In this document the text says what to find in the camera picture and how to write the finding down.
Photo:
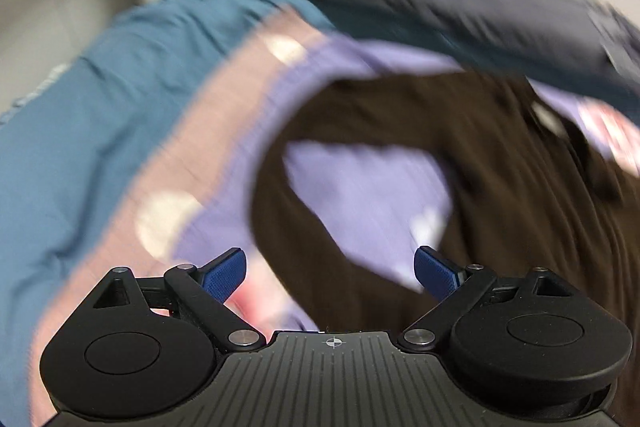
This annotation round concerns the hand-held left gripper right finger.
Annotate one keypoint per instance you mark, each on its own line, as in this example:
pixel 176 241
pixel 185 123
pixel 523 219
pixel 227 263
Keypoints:
pixel 434 271

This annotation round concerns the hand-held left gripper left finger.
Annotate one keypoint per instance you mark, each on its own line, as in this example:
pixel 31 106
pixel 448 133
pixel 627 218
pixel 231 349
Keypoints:
pixel 226 273

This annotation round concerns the dark brown garment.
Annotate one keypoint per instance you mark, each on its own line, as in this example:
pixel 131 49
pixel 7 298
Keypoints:
pixel 500 157

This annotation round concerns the purple printed blanket pink border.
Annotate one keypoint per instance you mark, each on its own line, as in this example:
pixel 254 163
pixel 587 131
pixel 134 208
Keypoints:
pixel 235 132

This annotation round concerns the teal bed sheet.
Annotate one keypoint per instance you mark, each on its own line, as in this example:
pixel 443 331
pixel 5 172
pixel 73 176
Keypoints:
pixel 100 132

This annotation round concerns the dark navy duvet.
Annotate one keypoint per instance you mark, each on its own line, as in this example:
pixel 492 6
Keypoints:
pixel 450 7

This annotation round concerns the grey cloth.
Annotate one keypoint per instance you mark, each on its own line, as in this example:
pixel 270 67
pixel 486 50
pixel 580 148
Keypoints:
pixel 615 32

